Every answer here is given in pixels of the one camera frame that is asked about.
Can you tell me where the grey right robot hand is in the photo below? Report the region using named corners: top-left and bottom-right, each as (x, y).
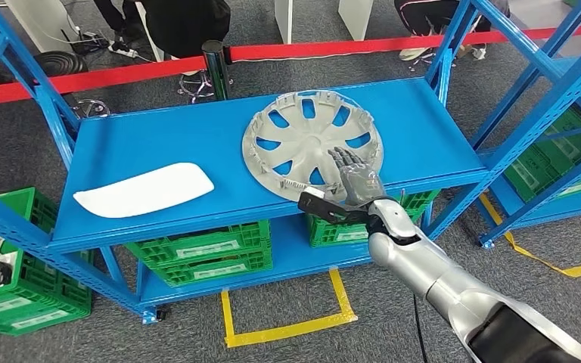
top-left (328, 146), bottom-right (387, 207)

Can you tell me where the grey plastic wheel cover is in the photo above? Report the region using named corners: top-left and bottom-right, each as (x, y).
top-left (241, 90), bottom-right (386, 203)

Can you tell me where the white plastic part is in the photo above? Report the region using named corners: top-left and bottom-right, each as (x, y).
top-left (0, 234), bottom-right (21, 292)

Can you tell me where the green folded plastic crate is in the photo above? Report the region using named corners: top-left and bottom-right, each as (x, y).
top-left (308, 220), bottom-right (424, 250)
top-left (125, 219), bottom-right (272, 271)
top-left (308, 189), bottom-right (442, 231)
top-left (150, 249), bottom-right (274, 289)

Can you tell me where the chrome stool base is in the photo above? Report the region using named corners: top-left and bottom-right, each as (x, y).
top-left (177, 75), bottom-right (234, 104)
top-left (409, 50), bottom-right (457, 72)
top-left (71, 98), bottom-right (112, 119)

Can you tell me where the red barrier belt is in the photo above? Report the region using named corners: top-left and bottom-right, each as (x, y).
top-left (229, 20), bottom-right (581, 64)
top-left (0, 54), bottom-right (207, 107)

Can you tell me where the white table leg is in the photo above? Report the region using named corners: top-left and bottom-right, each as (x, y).
top-left (274, 0), bottom-right (294, 45)
top-left (337, 0), bottom-right (374, 42)

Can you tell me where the person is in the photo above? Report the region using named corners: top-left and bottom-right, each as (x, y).
top-left (92, 0), bottom-right (144, 48)
top-left (393, 0), bottom-right (512, 62)
top-left (142, 0), bottom-right (231, 77)

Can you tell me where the white curved plastic panel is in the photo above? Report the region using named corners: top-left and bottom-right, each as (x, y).
top-left (72, 161), bottom-right (216, 219)

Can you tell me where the white slanted leg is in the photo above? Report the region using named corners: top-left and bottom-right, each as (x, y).
top-left (135, 0), bottom-right (166, 64)

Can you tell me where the white power strip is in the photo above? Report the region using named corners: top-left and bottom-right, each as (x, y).
top-left (107, 42), bottom-right (140, 58)

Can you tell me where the black round stool seat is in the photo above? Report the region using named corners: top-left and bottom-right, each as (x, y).
top-left (33, 50), bottom-right (90, 79)

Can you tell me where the green open plastic crate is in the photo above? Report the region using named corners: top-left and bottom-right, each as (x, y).
top-left (0, 187), bottom-right (94, 337)

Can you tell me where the white cabinet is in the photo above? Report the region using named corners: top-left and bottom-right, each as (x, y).
top-left (5, 0), bottom-right (79, 54)

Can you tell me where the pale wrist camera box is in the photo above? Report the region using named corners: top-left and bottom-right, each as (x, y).
top-left (303, 186), bottom-right (328, 203)

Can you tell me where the black camera bracket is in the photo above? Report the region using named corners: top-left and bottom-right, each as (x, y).
top-left (297, 191), bottom-right (371, 226)

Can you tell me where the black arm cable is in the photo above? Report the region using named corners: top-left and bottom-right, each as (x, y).
top-left (413, 295), bottom-right (429, 363)

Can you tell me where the black stanchion post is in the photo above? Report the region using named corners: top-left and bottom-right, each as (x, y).
top-left (200, 39), bottom-right (234, 102)

